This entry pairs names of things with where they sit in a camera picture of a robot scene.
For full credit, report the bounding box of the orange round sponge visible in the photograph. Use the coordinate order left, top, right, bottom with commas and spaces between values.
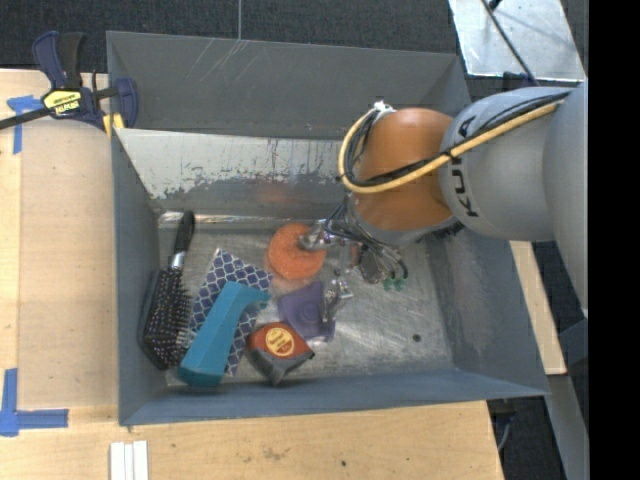
265, 223, 328, 281

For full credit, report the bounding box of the pale wood board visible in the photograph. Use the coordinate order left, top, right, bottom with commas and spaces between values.
17, 70, 122, 412

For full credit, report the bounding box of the teal block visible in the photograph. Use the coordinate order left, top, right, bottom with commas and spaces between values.
176, 280, 272, 389

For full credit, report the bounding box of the orange tape measure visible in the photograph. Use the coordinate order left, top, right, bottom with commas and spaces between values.
246, 321, 317, 387

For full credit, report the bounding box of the black hairbrush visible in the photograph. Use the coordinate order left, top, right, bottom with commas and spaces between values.
138, 210, 197, 372

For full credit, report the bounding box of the grey metal bin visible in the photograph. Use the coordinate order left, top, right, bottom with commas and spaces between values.
105, 30, 552, 427

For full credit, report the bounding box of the purple plastic piece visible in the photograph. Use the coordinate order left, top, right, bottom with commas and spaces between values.
276, 280, 337, 344

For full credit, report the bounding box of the blue patterned cloth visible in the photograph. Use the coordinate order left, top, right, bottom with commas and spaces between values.
188, 247, 275, 377

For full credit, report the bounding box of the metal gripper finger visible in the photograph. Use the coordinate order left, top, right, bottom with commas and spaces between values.
298, 223, 347, 252
321, 278, 355, 326

